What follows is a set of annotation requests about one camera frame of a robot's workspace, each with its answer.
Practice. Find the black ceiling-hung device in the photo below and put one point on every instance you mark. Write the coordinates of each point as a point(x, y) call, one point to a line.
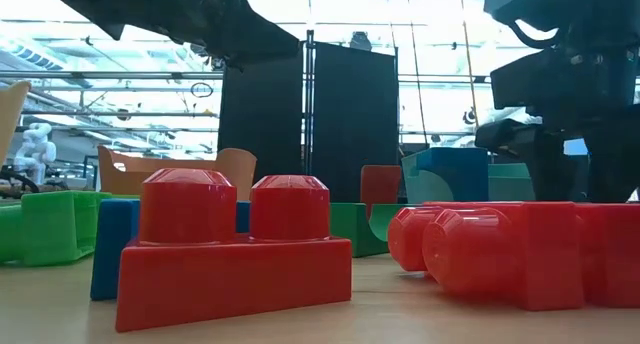
point(360, 40)

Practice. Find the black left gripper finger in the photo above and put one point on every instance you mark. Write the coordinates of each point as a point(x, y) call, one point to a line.
point(250, 39)

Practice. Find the red cube block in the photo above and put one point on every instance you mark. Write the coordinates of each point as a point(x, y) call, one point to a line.
point(380, 186)

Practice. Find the grey horizontal metal rail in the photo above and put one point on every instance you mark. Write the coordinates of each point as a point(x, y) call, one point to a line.
point(100, 75)

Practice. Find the red four-stud plastic brick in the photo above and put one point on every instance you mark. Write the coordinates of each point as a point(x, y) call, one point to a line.
point(525, 254)

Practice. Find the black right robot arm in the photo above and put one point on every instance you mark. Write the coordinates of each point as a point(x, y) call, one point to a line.
point(575, 4)

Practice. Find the white humanoid robot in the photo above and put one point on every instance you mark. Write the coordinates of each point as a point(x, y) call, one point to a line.
point(35, 151)

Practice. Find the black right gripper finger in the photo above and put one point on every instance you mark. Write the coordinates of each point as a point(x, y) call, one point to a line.
point(615, 159)
point(550, 169)

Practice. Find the green two-stud plastic brick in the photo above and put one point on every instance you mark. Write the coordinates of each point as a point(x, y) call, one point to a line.
point(50, 224)

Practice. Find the green notched block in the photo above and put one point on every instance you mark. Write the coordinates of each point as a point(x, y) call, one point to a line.
point(350, 229)

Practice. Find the teal plastic bin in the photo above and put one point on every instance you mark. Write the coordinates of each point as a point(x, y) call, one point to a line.
point(510, 181)

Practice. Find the orange plastic bin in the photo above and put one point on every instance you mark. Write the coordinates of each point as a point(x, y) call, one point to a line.
point(120, 179)

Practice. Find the red two-stud plastic brick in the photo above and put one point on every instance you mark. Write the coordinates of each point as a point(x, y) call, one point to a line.
point(225, 279)

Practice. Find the yellow plastic bin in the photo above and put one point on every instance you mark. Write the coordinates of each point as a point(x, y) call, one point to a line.
point(10, 114)

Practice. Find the small blue square block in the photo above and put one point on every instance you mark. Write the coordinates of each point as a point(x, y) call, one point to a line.
point(460, 174)

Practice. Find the blue arch block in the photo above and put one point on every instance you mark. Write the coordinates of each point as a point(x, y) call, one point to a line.
point(112, 249)

